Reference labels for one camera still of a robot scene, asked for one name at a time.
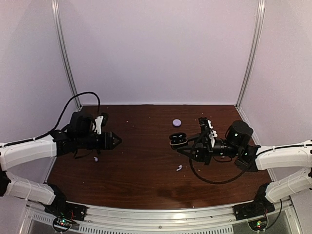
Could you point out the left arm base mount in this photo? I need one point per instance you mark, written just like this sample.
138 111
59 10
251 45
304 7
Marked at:
70 211

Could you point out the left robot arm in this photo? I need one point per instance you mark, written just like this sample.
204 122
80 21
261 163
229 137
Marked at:
82 132

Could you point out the aluminium frame post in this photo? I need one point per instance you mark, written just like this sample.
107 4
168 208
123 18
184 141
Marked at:
62 47
259 20

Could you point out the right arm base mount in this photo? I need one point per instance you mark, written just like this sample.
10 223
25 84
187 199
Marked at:
252 209

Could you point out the left aluminium frame post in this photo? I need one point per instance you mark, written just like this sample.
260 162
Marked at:
62 47

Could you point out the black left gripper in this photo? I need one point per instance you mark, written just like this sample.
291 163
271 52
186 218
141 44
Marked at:
107 142

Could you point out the purple round charging case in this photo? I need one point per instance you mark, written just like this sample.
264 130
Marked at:
177 122

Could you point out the black earbud charging case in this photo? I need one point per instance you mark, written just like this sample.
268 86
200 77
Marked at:
178 139

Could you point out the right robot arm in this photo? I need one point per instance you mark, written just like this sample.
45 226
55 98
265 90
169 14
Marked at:
248 158

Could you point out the front aluminium rail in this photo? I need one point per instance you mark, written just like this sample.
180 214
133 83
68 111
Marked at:
207 220

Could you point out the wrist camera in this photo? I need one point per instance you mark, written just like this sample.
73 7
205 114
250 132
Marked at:
99 122
208 134

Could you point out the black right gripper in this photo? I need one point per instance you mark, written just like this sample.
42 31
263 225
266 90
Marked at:
204 151

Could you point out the right aluminium frame post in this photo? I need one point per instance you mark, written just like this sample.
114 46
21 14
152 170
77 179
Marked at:
259 20

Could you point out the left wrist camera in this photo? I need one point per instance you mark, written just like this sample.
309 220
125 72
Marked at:
99 122

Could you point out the right circuit board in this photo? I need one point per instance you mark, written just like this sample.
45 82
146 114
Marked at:
258 225

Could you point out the left circuit board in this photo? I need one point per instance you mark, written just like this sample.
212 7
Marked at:
61 224

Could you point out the circuit board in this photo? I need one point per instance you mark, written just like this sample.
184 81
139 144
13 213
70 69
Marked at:
258 225
61 224

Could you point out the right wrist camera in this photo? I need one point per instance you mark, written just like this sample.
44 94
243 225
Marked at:
208 134

